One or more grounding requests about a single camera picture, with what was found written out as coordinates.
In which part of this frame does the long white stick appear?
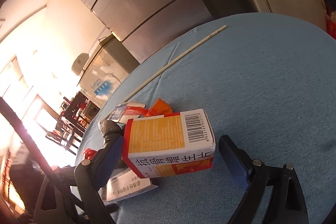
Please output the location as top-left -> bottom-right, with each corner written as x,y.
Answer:
101,23 -> 227,118

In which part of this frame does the dark wooden chair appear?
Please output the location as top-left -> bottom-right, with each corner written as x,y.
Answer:
37,116 -> 84,156

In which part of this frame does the red plastic bag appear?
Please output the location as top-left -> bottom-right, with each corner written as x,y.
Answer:
326,11 -> 336,39

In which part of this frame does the white purple medicine box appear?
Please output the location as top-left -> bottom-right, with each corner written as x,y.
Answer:
99,168 -> 158,202

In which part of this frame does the black cable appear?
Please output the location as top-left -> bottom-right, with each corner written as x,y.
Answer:
0,96 -> 86,210

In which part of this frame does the blue tablecloth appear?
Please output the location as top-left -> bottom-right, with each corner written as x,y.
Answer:
80,13 -> 335,223

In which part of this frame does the white rice cooker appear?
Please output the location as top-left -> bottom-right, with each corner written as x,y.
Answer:
71,53 -> 89,76

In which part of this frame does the orange plastic wrapper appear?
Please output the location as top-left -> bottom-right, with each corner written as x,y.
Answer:
145,98 -> 173,117

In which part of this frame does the dark wooden dining table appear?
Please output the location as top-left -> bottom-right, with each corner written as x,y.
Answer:
60,92 -> 100,137

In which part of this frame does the orange white medicine box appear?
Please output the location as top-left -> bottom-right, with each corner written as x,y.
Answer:
121,109 -> 216,178

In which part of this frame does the crumpled black plastic bag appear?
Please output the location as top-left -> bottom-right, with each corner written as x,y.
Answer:
98,119 -> 125,148

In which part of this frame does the white chest freezer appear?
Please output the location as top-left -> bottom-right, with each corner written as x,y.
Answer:
78,35 -> 139,108

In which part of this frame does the red crumpled wrapper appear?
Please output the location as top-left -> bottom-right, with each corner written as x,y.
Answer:
83,148 -> 97,160

